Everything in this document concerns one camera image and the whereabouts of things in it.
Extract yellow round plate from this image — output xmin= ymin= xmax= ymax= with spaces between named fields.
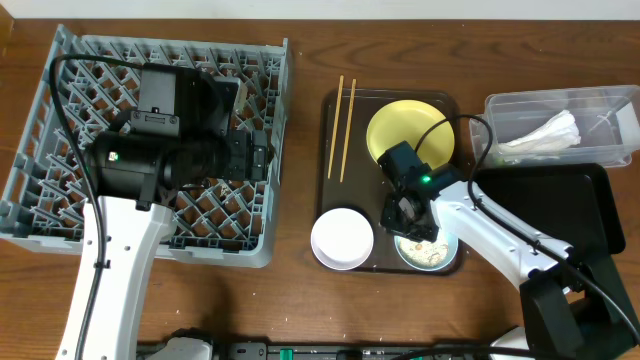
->
xmin=366 ymin=100 xmax=455 ymax=169

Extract clear plastic bin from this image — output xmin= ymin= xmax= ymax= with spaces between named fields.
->
xmin=470 ymin=85 xmax=639 ymax=168

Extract white round bowl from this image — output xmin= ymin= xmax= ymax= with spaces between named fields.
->
xmin=310 ymin=208 xmax=374 ymax=271

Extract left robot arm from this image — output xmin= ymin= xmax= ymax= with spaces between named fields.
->
xmin=56 ymin=64 xmax=269 ymax=359

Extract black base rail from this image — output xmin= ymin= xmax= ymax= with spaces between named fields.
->
xmin=134 ymin=341 xmax=501 ymax=360

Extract grey plastic dish rack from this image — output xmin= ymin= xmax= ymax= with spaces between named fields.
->
xmin=1 ymin=27 xmax=291 ymax=268

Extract light blue bowl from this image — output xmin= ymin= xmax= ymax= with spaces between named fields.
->
xmin=394 ymin=232 xmax=459 ymax=272

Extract black cable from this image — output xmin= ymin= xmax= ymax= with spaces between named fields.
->
xmin=48 ymin=53 xmax=146 ymax=360
xmin=413 ymin=114 xmax=640 ymax=346

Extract dark brown serving tray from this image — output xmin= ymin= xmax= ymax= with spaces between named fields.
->
xmin=316 ymin=89 xmax=458 ymax=275

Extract white paper napkin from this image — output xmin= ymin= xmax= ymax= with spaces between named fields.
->
xmin=498 ymin=110 xmax=581 ymax=156

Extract wooden chopstick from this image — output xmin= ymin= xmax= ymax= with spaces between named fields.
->
xmin=340 ymin=78 xmax=357 ymax=183
xmin=327 ymin=74 xmax=345 ymax=180

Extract black rectangular tray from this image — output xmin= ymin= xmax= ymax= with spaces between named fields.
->
xmin=476 ymin=163 xmax=626 ymax=259

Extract left black cable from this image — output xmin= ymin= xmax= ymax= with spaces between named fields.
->
xmin=48 ymin=53 xmax=146 ymax=360

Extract rice food scraps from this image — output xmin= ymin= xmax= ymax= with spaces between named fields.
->
xmin=398 ymin=238 xmax=449 ymax=268

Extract right black cable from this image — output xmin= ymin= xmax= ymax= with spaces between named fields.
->
xmin=413 ymin=114 xmax=640 ymax=346

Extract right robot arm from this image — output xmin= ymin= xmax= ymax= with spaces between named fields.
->
xmin=378 ymin=142 xmax=639 ymax=359

